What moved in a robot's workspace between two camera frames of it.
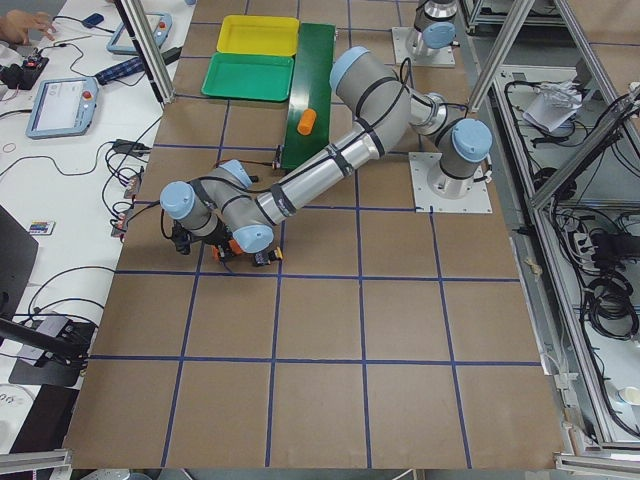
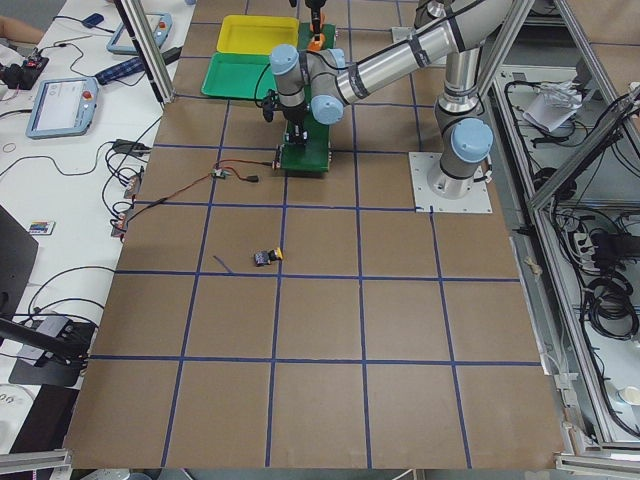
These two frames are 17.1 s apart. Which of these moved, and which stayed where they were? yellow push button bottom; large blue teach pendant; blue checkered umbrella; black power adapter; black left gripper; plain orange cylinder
Moved: plain orange cylinder; black left gripper
Stayed: black power adapter; large blue teach pendant; yellow push button bottom; blue checkered umbrella
